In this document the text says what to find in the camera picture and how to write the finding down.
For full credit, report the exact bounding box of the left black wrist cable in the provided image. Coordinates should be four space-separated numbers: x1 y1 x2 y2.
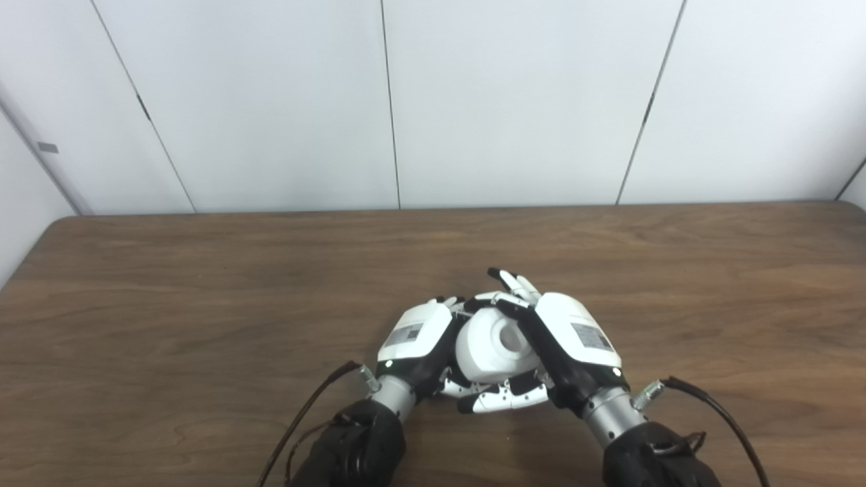
257 361 380 487

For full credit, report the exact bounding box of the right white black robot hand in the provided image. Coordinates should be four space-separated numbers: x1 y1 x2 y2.
457 267 623 415

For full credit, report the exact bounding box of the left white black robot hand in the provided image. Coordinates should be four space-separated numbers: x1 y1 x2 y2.
376 296 474 400

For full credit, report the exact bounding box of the round white plastic piece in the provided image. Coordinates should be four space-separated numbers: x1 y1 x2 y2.
455 308 542 384

